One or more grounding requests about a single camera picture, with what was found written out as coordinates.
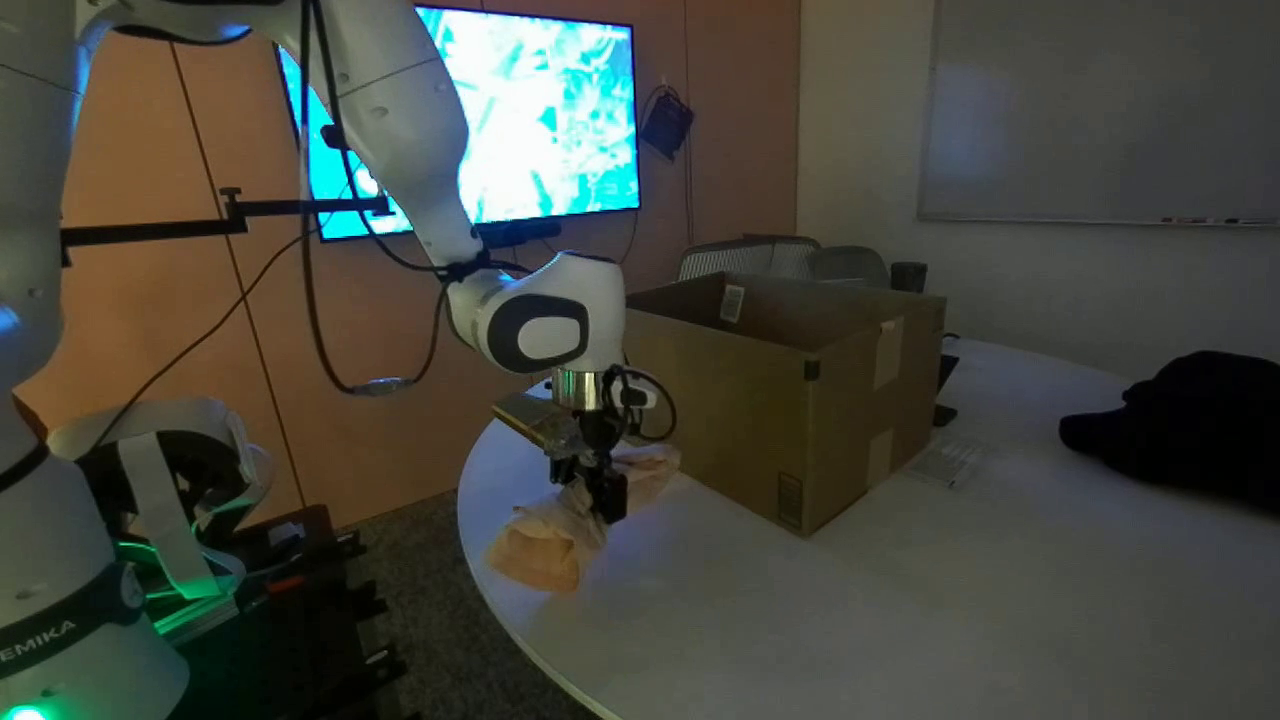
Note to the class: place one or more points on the black equipment cart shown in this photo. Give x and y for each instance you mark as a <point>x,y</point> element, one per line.
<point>293,625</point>

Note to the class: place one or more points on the dark cup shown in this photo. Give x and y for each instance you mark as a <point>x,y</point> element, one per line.
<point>910,277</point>

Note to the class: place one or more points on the black bar under tv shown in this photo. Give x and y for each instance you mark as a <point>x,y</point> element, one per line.
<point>520,232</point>

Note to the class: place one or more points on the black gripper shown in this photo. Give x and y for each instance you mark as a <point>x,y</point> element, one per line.
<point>602,438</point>

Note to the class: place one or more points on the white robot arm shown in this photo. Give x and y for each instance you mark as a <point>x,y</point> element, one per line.
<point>384,107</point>

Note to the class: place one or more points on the black boom rod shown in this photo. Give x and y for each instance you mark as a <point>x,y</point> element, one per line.
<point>160,224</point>

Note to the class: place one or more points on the peach cloth towel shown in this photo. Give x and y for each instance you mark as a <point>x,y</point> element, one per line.
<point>542,547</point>

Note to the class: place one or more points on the gold wrist camera block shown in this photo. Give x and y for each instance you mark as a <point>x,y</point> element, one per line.
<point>532,422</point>

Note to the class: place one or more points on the wall mounted tv screen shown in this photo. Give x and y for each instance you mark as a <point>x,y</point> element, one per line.
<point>563,122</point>

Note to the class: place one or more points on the white wall whiteboard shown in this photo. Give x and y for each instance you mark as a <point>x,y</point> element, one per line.
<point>1094,107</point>

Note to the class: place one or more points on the black bar camera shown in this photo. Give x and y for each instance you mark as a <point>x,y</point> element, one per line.
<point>334,134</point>

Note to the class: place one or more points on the grey office chair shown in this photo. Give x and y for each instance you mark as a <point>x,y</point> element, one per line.
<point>855,266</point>
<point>761,254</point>

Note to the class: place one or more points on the brown cardboard box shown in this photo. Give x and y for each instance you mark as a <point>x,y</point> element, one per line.
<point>745,402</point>

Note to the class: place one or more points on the dark pouch on wall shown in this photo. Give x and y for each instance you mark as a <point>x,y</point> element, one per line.
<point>666,122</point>

